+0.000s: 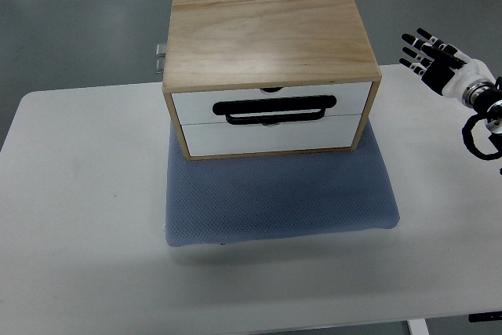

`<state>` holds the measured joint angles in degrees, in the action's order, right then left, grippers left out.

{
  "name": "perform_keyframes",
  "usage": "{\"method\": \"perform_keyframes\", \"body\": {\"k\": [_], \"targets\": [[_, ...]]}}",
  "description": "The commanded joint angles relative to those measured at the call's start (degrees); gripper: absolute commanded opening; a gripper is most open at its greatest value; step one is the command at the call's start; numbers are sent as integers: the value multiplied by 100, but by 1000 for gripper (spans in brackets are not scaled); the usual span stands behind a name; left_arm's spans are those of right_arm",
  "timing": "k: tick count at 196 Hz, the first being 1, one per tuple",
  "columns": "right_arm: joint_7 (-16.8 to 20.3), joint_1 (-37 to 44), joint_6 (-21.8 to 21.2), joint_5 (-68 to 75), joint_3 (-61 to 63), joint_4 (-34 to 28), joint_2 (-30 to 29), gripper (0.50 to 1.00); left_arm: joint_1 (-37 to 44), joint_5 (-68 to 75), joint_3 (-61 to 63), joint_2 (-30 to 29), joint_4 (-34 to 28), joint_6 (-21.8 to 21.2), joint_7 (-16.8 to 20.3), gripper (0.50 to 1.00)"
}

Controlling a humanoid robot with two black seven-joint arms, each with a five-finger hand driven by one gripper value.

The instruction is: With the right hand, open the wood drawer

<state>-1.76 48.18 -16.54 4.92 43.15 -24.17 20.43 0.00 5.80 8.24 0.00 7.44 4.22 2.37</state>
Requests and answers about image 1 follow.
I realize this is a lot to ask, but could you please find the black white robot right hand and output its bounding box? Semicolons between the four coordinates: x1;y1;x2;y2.
399;28;493;101

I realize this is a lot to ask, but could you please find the white top drawer black handle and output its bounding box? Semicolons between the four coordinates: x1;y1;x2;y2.
172;82;371;126

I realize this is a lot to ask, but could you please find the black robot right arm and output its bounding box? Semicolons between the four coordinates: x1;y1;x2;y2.
461;76;501;161

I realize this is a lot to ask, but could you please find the white bottom drawer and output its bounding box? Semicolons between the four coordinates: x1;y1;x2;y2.
183;115;360;157

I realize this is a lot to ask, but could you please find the wooden drawer cabinet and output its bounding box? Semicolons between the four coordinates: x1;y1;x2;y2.
162;0;381;161

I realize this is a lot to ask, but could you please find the black table control panel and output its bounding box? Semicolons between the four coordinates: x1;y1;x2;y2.
468;311;502;323

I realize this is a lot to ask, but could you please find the white table leg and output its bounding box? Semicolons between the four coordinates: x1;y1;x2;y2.
407;319;430;335

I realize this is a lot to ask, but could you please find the blue grey cushion mat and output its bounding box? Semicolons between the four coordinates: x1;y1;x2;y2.
166;126;400;247

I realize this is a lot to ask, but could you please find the grey metal clamp bracket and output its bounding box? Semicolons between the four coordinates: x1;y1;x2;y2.
156;43;167;74

